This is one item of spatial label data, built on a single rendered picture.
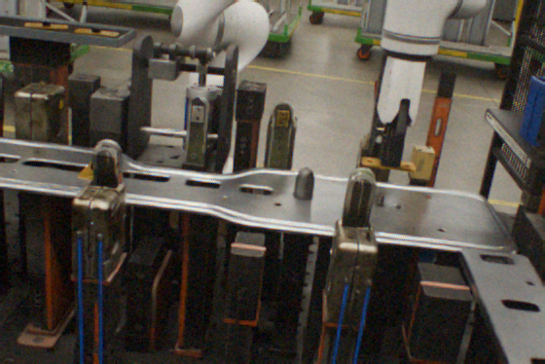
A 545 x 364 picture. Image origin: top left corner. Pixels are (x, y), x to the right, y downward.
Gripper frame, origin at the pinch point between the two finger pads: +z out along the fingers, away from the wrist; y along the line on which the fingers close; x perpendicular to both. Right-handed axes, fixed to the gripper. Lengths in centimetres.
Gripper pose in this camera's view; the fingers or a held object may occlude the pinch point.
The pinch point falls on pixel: (391, 151)
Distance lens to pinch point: 103.4
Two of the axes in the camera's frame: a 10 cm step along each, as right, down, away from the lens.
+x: 9.9, 1.2, -0.2
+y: -0.6, 3.6, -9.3
